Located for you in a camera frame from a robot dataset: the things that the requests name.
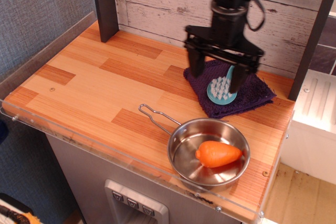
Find orange plastic carrot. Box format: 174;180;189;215
195;141;243;168

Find grey left side rail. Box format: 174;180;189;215
1;12;97;100

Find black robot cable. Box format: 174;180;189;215
245;0;265;32

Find stainless steel pan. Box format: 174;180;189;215
139;104;250;191

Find clear acrylic front guard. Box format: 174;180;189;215
3;96;293;223

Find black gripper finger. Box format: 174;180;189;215
230;64;251;93
185;43;206;78

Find teal brush white bristles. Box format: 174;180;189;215
207;66;237;105

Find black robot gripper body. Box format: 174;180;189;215
185;8;264;70

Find grey cabinet with dispenser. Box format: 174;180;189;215
47;135;239;223

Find orange and black object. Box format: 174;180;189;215
1;193;41;223

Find dark grey right post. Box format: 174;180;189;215
288;0;334;101

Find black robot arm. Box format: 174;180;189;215
185;0;264;93

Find purple folded towel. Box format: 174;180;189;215
183;60;276;119

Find dark grey post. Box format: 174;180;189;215
288;0;334;101
94;0;119;42

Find dark grey left post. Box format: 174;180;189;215
94;0;119;42

